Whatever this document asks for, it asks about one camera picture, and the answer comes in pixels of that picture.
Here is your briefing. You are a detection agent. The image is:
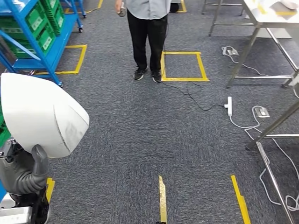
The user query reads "steel table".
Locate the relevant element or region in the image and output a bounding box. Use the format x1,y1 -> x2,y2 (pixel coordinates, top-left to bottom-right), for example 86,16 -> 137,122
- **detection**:
201,0 -> 299,90

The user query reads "white power strip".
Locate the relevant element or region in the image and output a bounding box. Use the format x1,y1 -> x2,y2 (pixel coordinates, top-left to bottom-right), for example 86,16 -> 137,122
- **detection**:
224,96 -> 233,118

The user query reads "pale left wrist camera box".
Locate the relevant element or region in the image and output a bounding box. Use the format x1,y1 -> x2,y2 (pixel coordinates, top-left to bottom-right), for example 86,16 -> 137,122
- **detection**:
0,206 -> 33,224

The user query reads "thin black floor cable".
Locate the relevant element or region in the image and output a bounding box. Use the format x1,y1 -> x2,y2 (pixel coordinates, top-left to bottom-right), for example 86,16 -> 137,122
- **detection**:
161,29 -> 226,112

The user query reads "person's hand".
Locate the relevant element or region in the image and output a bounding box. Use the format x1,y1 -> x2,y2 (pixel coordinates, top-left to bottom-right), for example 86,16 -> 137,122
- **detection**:
114,0 -> 123,15

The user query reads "white power cable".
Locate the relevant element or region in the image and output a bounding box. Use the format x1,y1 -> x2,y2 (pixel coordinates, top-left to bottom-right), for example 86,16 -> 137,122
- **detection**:
221,45 -> 270,77
230,105 -> 299,213

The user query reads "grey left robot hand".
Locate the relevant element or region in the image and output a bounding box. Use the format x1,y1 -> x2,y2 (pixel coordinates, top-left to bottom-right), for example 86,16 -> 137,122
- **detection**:
0,139 -> 49,196

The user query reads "white curved plastic car part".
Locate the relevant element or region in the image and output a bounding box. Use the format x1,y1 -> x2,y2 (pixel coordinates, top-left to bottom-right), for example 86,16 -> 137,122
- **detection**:
0,72 -> 90,160

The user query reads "yellow tape outline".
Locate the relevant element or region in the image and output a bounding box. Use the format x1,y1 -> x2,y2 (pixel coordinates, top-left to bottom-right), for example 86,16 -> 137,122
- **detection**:
251,0 -> 299,17

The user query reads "person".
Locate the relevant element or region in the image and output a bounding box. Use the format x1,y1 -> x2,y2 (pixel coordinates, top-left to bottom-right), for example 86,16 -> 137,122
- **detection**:
114,0 -> 173,84

